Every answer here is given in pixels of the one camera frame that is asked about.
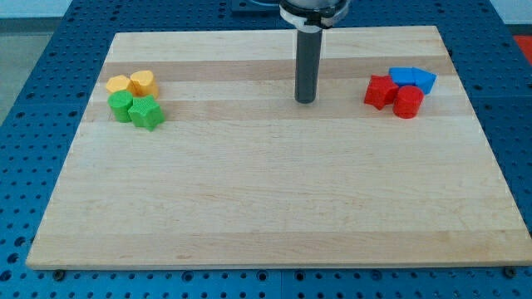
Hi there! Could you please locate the blue cube block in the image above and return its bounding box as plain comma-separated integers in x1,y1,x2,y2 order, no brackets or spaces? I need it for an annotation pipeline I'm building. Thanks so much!
388,66,416,86

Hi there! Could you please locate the blue pentagon block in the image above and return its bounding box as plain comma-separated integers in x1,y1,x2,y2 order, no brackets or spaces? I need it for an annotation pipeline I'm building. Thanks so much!
412,67,437,95

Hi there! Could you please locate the red star block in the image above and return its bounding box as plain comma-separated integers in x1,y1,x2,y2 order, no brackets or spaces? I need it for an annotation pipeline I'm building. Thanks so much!
364,75,399,110

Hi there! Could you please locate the green star block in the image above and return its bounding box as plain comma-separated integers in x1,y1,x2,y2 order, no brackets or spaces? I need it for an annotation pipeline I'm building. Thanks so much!
128,95,165,131

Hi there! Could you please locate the wooden board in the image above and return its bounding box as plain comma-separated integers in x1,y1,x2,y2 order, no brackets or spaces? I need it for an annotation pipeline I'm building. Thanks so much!
27,26,531,270

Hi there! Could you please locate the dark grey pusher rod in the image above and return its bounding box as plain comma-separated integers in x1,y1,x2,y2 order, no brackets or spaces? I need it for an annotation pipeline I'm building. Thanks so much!
294,31,323,104

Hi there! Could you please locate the yellow heart block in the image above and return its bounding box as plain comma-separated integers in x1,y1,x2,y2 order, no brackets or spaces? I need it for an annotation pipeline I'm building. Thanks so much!
130,70,159,98

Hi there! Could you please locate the robot arm flange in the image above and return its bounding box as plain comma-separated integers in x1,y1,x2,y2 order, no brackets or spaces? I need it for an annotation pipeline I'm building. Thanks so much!
279,0,351,33

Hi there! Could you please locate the yellow hexagon block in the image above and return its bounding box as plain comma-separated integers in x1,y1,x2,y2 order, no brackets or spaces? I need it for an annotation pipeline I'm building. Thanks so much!
106,75,135,94

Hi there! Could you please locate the green cylinder block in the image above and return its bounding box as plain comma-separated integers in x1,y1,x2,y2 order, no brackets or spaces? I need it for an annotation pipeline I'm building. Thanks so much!
107,90,133,123

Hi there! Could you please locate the red cylinder block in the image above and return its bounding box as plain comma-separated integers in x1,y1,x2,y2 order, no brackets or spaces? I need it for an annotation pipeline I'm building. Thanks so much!
392,86,425,119

